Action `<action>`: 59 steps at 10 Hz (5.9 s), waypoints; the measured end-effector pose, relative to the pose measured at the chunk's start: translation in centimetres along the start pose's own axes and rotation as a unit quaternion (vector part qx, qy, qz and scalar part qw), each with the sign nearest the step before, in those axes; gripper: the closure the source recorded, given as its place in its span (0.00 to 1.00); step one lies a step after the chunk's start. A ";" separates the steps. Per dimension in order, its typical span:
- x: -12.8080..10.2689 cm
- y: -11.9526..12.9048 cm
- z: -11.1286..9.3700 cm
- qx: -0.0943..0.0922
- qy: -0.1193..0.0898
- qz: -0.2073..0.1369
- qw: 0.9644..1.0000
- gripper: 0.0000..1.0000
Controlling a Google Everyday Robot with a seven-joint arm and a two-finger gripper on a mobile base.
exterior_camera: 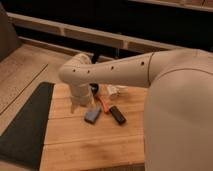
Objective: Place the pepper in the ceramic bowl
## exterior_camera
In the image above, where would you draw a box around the dark ceramic bowl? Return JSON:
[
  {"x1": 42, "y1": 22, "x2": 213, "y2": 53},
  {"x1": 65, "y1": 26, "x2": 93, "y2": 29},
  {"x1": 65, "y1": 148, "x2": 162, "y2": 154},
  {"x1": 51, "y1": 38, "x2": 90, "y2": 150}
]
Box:
[{"x1": 90, "y1": 83, "x2": 99, "y2": 95}]

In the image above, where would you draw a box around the black table leg stand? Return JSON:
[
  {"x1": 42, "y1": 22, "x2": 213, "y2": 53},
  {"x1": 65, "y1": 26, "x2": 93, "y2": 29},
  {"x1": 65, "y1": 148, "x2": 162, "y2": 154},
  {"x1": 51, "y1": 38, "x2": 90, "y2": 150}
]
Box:
[{"x1": 91, "y1": 53, "x2": 100, "y2": 64}]

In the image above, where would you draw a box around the dark green floor mat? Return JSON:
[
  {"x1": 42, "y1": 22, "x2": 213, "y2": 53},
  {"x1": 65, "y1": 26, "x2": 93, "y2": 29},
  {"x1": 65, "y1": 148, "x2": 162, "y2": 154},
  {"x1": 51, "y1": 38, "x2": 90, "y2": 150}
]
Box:
[{"x1": 0, "y1": 82, "x2": 54, "y2": 171}]

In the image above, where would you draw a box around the grey sofa corner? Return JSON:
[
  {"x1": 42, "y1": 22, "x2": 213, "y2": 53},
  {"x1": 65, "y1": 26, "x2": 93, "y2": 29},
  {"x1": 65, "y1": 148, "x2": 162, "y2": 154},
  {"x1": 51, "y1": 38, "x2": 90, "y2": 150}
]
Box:
[{"x1": 0, "y1": 3, "x2": 21, "y2": 62}]

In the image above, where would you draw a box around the black rectangular block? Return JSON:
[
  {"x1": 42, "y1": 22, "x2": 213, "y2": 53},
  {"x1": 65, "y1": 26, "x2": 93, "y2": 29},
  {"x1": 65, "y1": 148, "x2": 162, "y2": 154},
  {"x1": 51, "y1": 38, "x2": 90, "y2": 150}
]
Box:
[{"x1": 109, "y1": 106, "x2": 126, "y2": 125}]

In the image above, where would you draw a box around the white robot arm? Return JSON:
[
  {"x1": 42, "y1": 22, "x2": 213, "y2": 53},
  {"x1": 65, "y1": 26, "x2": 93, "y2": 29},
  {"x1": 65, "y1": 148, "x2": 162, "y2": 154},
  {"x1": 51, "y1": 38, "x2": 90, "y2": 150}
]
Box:
[{"x1": 59, "y1": 49, "x2": 213, "y2": 171}]

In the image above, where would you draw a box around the blue sponge block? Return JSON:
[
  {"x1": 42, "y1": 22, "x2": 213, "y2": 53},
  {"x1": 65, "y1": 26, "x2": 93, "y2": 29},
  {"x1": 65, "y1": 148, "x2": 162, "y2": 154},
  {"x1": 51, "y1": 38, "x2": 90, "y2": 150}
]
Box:
[{"x1": 84, "y1": 106, "x2": 101, "y2": 124}]

